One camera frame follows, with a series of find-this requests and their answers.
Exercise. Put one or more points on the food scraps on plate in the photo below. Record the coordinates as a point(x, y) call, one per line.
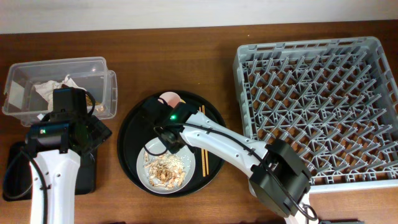
point(166, 172)

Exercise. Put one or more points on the grey plate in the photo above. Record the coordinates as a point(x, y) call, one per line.
point(155, 148)

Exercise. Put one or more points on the pink plastic cup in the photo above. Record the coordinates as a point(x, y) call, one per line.
point(170, 98)

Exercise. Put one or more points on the grey plastic dishwasher rack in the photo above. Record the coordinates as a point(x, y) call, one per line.
point(333, 100)

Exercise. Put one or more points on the wooden chopstick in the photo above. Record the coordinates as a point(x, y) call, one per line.
point(201, 109)
point(206, 160)

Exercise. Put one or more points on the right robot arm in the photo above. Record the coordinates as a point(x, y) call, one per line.
point(277, 175)

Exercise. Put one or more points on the black rectangular tray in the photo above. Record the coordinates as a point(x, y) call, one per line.
point(18, 179)

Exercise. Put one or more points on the clear plastic waste bin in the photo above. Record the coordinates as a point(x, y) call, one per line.
point(91, 73)

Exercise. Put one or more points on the white tissue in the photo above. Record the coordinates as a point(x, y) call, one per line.
point(45, 90)

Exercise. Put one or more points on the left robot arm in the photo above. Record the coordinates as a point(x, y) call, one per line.
point(54, 147)

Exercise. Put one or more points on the round black serving tray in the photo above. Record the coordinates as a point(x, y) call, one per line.
point(133, 136)

